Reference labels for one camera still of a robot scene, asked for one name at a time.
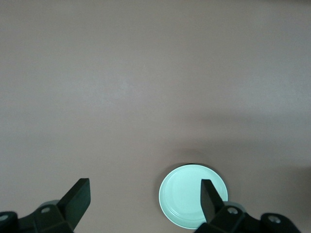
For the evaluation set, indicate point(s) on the pale green round plate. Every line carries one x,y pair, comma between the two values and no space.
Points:
182,191

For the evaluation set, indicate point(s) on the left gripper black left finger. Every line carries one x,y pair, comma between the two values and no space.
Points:
70,206

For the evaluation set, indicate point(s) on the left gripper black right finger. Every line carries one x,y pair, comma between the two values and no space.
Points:
212,206

